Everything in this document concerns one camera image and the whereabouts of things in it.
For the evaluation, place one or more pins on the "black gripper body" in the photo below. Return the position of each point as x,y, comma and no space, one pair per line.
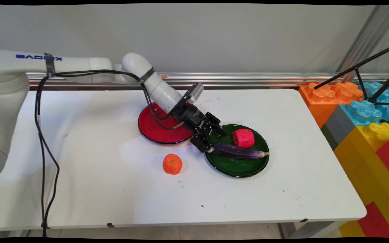
192,118

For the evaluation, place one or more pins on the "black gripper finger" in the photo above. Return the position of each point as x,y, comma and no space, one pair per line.
201,143
217,131

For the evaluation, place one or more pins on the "purple toy eggplant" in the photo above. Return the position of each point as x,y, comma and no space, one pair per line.
238,152

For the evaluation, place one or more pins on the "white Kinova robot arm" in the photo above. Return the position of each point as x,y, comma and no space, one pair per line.
79,65

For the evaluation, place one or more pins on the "red toy strawberry block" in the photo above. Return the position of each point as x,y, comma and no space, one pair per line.
243,138

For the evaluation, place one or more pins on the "orange toy mandarin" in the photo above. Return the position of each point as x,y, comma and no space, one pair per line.
173,164

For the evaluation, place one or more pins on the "red round plate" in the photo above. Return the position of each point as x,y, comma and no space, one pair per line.
157,133

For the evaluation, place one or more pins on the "dark green round plate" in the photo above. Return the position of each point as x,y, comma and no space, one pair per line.
238,167

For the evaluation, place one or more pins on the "orange giant building block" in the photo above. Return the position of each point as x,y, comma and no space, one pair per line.
319,104

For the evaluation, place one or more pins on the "grey giant building block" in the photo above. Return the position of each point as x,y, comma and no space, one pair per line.
338,128

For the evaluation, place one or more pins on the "grey table leg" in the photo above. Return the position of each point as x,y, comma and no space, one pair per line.
302,229

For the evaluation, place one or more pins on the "yellow giant building block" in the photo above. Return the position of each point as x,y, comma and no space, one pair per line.
360,162

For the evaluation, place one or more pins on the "blue giant building block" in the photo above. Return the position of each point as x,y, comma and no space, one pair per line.
366,113

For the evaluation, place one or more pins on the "black tripod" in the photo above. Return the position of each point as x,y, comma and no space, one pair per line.
363,62

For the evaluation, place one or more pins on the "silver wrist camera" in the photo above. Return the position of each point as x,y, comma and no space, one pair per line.
195,91

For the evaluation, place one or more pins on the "aluminium rail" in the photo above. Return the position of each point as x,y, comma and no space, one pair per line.
265,81

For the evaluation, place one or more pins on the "aluminium slanted post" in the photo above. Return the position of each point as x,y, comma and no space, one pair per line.
366,40

